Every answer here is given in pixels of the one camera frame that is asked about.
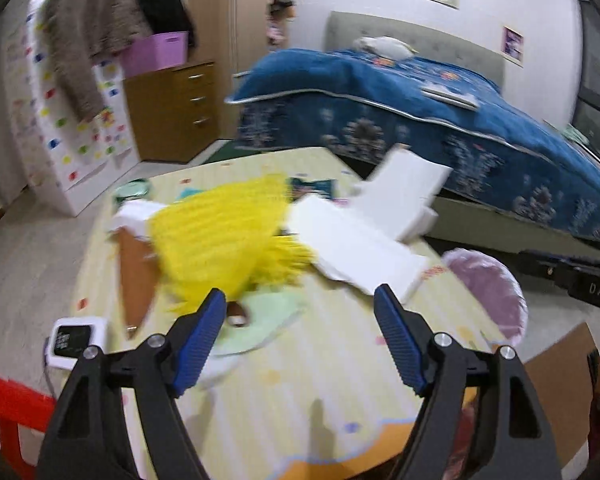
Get light green plastic sheet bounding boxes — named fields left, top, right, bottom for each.
left=207, top=291, right=303, bottom=358

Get beige bed frame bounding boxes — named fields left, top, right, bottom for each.
left=424, top=194, right=600, bottom=253

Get red plastic stool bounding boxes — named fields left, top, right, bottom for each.
left=0, top=367, right=57, bottom=466

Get white cabinet with coloured dots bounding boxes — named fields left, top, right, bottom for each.
left=2, top=10, right=141, bottom=217

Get flat cardboard sheet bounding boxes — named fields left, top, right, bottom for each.
left=524, top=322, right=600, bottom=463

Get small purple wall picture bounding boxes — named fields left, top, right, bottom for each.
left=502, top=25, right=525, bottom=66

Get dark window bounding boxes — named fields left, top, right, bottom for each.
left=570, top=0, right=600, bottom=173

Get white plush toy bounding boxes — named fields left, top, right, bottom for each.
left=352, top=36, right=419, bottom=59

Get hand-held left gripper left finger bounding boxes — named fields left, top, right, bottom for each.
left=37, top=287, right=228, bottom=480

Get brown cardboard piece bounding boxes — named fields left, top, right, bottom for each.
left=118, top=230, right=157, bottom=338

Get bed with blue quilt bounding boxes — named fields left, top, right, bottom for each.
left=224, top=48, right=600, bottom=254

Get brown quilted jacket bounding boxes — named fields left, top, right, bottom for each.
left=39, top=0, right=154, bottom=122

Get yellow foam net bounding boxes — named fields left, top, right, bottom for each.
left=147, top=174, right=318, bottom=303

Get long white foam slab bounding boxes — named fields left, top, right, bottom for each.
left=286, top=194, right=431, bottom=297

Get wooden drawer cabinet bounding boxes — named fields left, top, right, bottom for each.
left=124, top=62, right=222, bottom=164

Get pink storage box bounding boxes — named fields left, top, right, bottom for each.
left=119, top=31, right=189, bottom=79

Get trash bin with pink bag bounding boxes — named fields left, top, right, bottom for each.
left=441, top=248, right=529, bottom=347

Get angled white foam block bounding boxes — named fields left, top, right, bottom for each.
left=349, top=144, right=452, bottom=242

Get white digital timer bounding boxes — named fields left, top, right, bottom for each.
left=44, top=317, right=109, bottom=370

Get round green glass lid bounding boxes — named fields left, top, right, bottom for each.
left=114, top=179, right=152, bottom=203

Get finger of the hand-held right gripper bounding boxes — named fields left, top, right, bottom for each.
left=517, top=249, right=581, bottom=288

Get wooden wardrobe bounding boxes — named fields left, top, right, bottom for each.
left=186, top=0, right=295, bottom=142

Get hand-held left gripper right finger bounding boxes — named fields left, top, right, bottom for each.
left=373, top=284, right=563, bottom=480

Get grey padded headboard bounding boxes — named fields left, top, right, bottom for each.
left=325, top=10, right=506, bottom=92

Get hanging stuffed toys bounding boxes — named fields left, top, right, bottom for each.
left=265, top=0, right=297, bottom=47

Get black jacket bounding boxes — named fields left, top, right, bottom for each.
left=137, top=0, right=199, bottom=50

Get striped yellow tablecloth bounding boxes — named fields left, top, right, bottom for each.
left=67, top=147, right=512, bottom=480

